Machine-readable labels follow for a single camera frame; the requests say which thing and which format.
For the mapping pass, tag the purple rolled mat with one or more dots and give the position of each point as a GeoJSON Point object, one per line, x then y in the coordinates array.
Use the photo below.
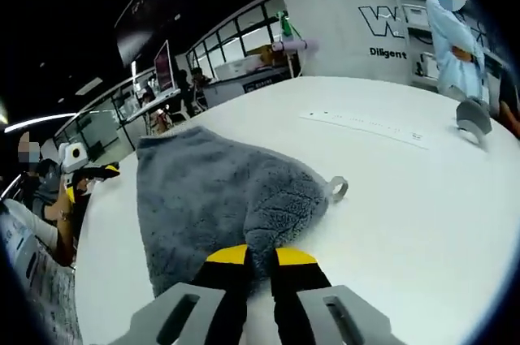
{"type": "Point", "coordinates": [296, 46]}

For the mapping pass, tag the desktop monitor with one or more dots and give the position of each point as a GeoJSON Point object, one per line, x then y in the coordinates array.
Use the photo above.
{"type": "Point", "coordinates": [163, 67]}

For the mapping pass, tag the person's left hand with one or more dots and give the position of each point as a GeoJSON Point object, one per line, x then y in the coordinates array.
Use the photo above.
{"type": "Point", "coordinates": [83, 199]}

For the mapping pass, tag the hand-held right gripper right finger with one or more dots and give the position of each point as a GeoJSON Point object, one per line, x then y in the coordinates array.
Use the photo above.
{"type": "Point", "coordinates": [300, 304]}

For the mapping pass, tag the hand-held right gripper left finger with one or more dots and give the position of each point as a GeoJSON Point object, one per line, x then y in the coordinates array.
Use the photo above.
{"type": "Point", "coordinates": [211, 300]}

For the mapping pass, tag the grey towel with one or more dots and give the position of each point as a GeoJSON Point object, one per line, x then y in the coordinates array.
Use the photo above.
{"type": "Point", "coordinates": [203, 199]}

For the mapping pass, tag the green hanging item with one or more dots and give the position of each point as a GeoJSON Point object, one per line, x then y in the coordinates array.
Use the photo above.
{"type": "Point", "coordinates": [287, 24]}

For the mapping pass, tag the grey metal shelf rack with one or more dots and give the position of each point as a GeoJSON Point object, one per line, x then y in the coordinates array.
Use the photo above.
{"type": "Point", "coordinates": [410, 16]}

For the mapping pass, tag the white chest device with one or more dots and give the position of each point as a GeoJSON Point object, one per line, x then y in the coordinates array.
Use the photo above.
{"type": "Point", "coordinates": [20, 247]}

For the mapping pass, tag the large dark hanging screen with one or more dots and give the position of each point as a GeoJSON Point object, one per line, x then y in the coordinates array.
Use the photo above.
{"type": "Point", "coordinates": [140, 12]}

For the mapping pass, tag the person's printed white shirt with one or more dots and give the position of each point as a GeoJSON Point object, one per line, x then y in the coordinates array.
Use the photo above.
{"type": "Point", "coordinates": [53, 300]}

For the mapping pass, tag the small grey folded cloth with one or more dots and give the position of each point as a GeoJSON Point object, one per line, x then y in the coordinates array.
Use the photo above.
{"type": "Point", "coordinates": [473, 119]}

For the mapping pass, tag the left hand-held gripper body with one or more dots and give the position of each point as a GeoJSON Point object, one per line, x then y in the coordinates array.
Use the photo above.
{"type": "Point", "coordinates": [73, 156]}

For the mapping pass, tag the long white paper strip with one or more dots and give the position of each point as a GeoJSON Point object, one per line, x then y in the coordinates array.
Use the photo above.
{"type": "Point", "coordinates": [365, 128]}

